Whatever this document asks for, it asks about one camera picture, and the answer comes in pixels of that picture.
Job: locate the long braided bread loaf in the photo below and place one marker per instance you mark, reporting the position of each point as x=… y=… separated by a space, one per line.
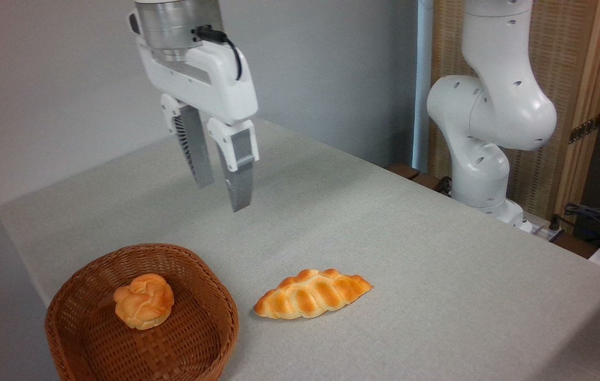
x=310 y=296

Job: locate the brown woven wicker basket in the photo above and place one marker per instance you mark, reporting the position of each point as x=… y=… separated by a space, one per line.
x=183 y=338

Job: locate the white vertical pole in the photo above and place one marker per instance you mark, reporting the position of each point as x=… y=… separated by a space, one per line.
x=422 y=79

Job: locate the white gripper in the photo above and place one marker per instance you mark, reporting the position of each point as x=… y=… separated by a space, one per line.
x=220 y=90

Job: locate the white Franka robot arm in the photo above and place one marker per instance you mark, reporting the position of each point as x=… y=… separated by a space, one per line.
x=490 y=106

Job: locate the round knotted bread roll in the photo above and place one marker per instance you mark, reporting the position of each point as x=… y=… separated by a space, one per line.
x=143 y=302

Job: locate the wooden woven folding screen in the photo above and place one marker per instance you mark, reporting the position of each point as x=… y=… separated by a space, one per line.
x=570 y=63

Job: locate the metal screen hinge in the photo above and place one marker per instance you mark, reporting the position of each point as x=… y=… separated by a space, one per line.
x=584 y=129

